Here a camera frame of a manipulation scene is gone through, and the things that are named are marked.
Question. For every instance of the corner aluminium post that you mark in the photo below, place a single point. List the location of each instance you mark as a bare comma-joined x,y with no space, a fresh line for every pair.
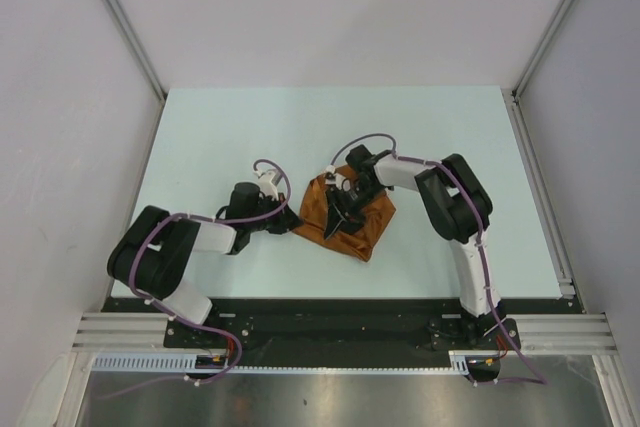
131,39
558,18

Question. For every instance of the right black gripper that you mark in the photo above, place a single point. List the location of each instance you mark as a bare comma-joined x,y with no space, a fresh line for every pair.
338,220

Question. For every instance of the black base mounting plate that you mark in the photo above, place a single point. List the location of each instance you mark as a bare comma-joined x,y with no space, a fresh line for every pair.
373,336

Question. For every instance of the aluminium front frame rail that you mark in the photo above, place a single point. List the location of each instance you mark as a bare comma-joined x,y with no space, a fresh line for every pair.
561,334

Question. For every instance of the aluminium right side rail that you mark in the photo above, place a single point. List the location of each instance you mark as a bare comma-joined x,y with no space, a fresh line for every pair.
553,236

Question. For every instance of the orange cloth napkin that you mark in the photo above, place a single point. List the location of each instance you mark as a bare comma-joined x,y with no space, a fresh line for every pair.
313,214

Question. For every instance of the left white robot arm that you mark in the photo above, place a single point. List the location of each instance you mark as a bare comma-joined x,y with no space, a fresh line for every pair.
152,256

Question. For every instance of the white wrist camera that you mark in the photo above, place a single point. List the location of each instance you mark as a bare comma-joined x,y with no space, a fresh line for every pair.
335,179
270,183

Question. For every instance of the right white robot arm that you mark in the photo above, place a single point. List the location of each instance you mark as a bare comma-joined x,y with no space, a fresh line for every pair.
457,205

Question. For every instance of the right corner aluminium post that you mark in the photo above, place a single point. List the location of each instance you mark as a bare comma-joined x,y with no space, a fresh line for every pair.
558,18

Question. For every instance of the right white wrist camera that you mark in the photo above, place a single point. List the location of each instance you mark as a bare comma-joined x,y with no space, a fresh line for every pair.
335,179

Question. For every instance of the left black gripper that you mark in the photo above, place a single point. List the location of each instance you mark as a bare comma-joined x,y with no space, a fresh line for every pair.
285,218

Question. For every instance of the left corner aluminium post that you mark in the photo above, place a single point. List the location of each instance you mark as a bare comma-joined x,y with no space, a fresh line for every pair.
131,39

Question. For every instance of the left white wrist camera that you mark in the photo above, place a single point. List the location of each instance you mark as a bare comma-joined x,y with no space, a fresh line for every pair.
270,183

